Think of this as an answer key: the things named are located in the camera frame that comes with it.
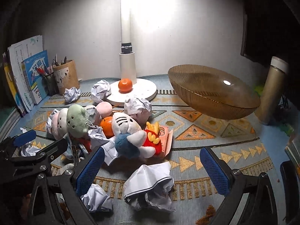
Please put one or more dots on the black monitor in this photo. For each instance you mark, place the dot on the black monitor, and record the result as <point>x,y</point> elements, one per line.
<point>269,28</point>

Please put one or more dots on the white and blue plush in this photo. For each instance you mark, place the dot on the white and blue plush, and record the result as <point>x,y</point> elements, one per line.
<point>124,124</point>

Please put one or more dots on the green packet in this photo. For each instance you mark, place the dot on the green packet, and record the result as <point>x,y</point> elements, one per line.
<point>259,89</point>

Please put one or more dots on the bunch of dark pens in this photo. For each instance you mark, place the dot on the bunch of dark pens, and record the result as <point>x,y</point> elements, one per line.
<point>58,61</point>

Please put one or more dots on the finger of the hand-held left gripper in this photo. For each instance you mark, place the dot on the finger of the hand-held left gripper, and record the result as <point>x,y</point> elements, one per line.
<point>24,137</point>
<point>55,148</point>

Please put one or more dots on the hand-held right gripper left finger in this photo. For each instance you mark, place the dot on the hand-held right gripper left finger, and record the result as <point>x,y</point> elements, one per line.
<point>90,171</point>

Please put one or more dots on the pink box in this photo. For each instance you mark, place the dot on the pink box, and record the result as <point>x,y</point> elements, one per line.
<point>166,138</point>

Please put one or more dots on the mandarin orange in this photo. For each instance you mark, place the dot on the mandarin orange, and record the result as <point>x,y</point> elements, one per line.
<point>107,126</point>
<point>125,86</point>

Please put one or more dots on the red orange snack bag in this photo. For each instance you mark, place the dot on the red orange snack bag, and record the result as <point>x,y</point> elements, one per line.
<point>84,143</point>

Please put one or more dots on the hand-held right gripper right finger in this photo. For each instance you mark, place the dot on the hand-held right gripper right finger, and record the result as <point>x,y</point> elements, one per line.
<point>214,171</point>

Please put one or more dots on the amber glass bowl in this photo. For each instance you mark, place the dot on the amber glass bowl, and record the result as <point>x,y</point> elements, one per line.
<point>211,98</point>

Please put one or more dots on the dark blue object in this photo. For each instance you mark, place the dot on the dark blue object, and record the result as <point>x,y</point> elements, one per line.
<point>289,180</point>

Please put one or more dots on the bunch of coloured pens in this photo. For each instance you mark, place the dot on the bunch of coloured pens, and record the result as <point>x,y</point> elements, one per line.
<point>43,71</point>

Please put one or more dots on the plain dango plush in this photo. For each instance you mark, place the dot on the plain dango plush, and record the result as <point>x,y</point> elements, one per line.
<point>104,109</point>

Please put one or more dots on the black mesh pen holder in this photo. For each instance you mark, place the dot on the black mesh pen holder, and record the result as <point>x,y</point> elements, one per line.
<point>50,84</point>

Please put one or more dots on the cardboard pen holder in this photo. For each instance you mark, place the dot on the cardboard pen holder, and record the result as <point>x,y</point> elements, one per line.
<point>68,77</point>

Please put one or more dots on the gold thermos bottle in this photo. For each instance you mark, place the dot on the gold thermos bottle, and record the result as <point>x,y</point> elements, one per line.
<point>271,93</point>

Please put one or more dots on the white desk lamp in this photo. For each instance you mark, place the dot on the white desk lamp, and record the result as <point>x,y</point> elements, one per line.
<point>127,68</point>

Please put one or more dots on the patterned table mat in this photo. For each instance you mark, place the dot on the patterned table mat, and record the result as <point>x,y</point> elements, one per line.
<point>187,145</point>

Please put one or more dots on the red fries plush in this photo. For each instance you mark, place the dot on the red fries plush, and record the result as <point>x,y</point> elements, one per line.
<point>154,143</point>

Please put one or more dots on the white paper booklet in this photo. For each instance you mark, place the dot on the white paper booklet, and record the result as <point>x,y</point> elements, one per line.
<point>21,51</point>

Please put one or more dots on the yellow book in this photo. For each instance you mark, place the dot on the yellow book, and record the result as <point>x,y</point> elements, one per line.
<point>8,79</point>

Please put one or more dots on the dango plush with faces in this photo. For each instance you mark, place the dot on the dango plush with faces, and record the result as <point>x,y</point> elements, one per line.
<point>75,119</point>

